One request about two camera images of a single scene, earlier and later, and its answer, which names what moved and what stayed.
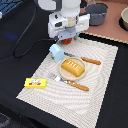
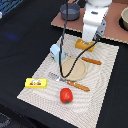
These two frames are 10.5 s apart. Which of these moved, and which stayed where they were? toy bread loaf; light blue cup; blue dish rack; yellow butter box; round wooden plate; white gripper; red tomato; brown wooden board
Moved: white gripper; toy bread loaf; red tomato
Stayed: light blue cup; brown wooden board; round wooden plate; yellow butter box; blue dish rack
